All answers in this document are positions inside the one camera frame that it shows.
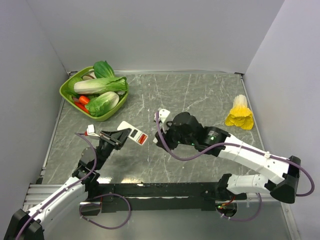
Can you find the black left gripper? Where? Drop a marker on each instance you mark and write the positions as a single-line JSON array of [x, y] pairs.
[[116, 138]]

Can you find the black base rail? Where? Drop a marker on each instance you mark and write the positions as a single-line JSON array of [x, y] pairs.
[[204, 196]]

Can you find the short orange carrot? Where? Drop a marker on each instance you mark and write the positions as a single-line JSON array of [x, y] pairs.
[[84, 100]]

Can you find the green plastic basket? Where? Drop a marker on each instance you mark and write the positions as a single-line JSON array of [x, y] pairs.
[[65, 95]]

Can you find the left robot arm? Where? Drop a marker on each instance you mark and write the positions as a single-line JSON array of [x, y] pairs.
[[81, 186]]

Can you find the small green cabbage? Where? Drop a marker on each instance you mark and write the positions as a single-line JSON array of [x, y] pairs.
[[102, 104]]

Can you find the large napa cabbage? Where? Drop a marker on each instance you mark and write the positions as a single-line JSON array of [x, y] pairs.
[[101, 85]]

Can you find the bok choy leaf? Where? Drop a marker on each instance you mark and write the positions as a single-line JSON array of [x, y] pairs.
[[103, 70]]

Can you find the yellow cabbage toy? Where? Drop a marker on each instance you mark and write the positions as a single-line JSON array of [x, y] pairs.
[[240, 115]]

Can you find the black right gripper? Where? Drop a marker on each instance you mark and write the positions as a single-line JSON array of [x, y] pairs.
[[172, 145]]

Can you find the white red remote control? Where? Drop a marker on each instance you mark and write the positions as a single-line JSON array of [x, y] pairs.
[[135, 133]]

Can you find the long orange carrot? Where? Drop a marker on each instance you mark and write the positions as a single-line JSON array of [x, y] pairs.
[[82, 107]]

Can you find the purple onion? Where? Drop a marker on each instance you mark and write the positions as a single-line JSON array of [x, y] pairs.
[[75, 100]]

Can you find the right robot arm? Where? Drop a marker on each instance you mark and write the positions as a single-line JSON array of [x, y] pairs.
[[275, 175]]

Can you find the red orange battery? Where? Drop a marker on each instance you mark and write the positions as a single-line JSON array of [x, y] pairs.
[[142, 139]]

